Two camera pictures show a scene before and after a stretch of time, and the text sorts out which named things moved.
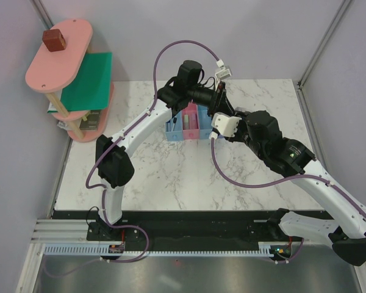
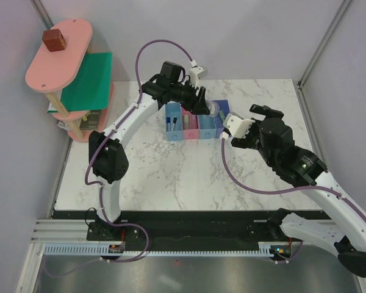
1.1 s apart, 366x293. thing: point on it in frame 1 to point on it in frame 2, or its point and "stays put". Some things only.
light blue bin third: [204, 122] stays put
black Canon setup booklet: [93, 122] stays put
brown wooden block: [53, 40] stays put
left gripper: [221, 102] to [197, 105]
